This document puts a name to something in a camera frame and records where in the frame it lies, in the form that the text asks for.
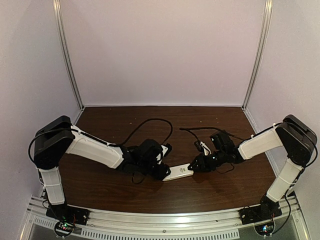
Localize white remote control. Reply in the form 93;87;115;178
162;163;194;182

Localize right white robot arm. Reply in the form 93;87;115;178
188;114;318;206

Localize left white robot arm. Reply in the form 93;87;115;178
27;115;172;206

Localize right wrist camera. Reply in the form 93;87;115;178
194;140;212;156

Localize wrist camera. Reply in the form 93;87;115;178
156;143;173;165
194;140;212;156

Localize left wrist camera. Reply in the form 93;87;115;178
156;143;173;165

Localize right black camera cable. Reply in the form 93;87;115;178
179;126;245;142

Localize black camera cable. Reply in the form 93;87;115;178
27;118;174;161
179;126;245;142

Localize left black camera cable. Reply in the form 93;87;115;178
27;118;174;161

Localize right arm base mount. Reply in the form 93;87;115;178
238;193;282;237

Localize front aluminium rail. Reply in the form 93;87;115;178
17;195;311;240

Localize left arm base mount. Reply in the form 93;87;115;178
42;190;90;239

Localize left aluminium frame post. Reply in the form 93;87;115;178
52;0;85;110

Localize aluminium frame post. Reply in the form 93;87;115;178
242;0;273;111
52;0;85;110

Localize right aluminium frame post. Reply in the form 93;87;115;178
242;0;273;111

